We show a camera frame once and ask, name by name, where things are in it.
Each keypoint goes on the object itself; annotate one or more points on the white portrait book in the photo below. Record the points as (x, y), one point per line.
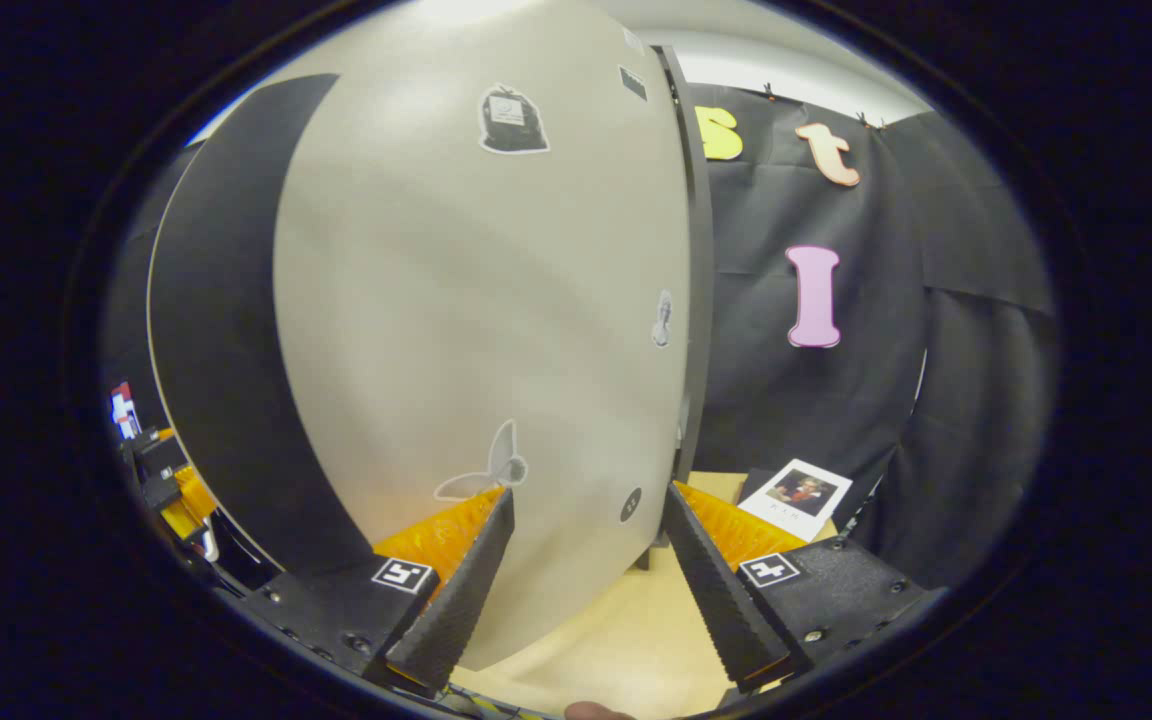
(796, 498)

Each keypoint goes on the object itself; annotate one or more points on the red white blue sign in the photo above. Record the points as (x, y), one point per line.
(124, 410)

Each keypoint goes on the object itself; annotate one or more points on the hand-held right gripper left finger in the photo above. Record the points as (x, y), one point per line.
(456, 600)

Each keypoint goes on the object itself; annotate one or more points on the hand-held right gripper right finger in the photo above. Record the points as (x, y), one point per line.
(721, 600)

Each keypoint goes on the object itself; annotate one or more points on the grey cabinet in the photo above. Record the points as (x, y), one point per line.
(698, 300)

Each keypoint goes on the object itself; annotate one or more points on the black backdrop cloth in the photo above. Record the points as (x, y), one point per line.
(976, 400)

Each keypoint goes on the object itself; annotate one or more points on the dark thin book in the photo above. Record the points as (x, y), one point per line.
(754, 482)

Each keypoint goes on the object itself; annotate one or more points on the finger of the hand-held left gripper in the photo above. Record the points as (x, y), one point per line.
(158, 452)
(191, 505)

